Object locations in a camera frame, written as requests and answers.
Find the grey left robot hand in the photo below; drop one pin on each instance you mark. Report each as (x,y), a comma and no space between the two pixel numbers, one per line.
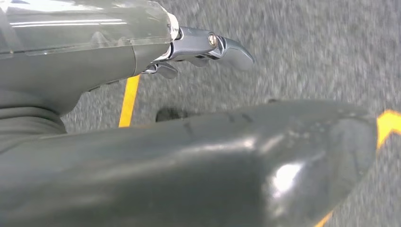
(156,172)

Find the yellow floor tape square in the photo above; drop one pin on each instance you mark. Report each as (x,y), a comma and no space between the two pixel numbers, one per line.
(129,103)

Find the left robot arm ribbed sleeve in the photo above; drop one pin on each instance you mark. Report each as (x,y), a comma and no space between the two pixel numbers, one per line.
(25,128)

